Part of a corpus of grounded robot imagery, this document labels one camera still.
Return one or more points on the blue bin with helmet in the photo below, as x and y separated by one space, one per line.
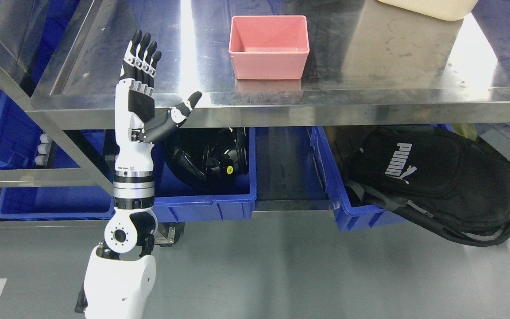
177 202

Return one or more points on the black helmet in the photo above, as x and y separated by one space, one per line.
207 159

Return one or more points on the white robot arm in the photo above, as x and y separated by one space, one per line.
121 270

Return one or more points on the stainless steel table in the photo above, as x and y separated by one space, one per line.
369 63

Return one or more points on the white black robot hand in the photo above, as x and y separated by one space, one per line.
137 125

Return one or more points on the blue bin far left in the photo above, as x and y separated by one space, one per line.
19 136

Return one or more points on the black Puma backpack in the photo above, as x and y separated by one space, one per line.
441 186

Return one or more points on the pink plastic storage box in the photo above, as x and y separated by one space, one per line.
268 47

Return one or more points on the blue bin with backpack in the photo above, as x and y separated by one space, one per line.
348 195

